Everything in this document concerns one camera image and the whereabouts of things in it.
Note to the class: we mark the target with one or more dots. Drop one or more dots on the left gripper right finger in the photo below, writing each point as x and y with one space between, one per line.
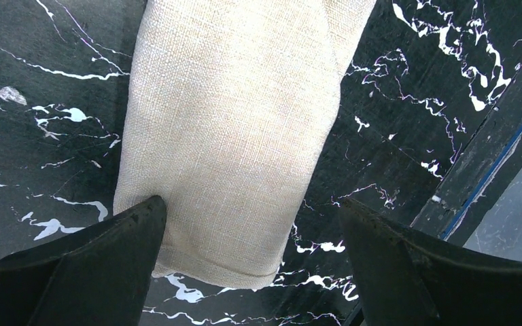
406 277

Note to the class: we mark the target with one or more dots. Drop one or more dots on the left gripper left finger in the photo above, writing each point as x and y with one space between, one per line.
97 276

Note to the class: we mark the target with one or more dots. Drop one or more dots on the beige cloth napkin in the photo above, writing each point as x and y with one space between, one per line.
229 106

